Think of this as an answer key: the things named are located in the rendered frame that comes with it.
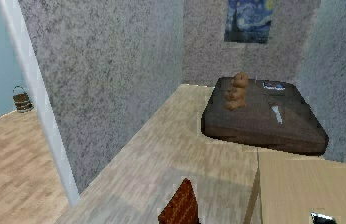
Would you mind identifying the light wooden desk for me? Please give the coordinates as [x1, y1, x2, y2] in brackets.
[243, 148, 346, 224]

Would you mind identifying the blue and white book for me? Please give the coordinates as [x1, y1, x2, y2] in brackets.
[261, 80, 286, 91]

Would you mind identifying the brown teddy bear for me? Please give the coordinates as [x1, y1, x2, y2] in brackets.
[223, 71, 250, 112]

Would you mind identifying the red brick-patterned block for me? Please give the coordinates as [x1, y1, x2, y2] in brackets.
[157, 178, 201, 224]

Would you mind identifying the blue starry night painting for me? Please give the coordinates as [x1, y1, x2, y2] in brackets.
[223, 0, 275, 45]

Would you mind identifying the black and white small object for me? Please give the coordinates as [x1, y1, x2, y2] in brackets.
[310, 211, 338, 224]

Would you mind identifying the grey pen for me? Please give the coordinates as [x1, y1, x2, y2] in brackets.
[269, 102, 284, 125]

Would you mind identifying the brown wooden bucket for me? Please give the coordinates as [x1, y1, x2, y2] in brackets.
[12, 85, 34, 114]

